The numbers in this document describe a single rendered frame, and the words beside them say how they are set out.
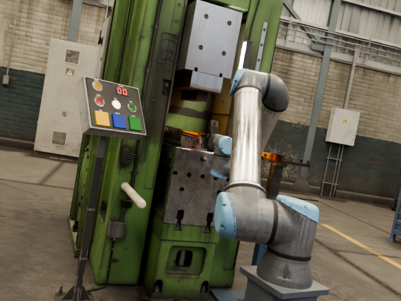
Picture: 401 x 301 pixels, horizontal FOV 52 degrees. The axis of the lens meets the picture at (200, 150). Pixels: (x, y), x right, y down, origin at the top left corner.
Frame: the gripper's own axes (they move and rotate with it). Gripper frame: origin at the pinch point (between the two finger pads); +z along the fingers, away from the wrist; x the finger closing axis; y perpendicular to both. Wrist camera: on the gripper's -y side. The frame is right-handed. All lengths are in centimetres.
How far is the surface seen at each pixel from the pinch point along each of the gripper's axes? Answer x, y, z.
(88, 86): -70, -14, -16
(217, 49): 0, -51, 4
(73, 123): -34, 40, 540
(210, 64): -2.4, -41.5, 3.6
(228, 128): 23.4, -6.5, 17.1
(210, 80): -0.9, -32.2, 3.5
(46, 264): -72, 102, 46
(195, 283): 12, 90, -4
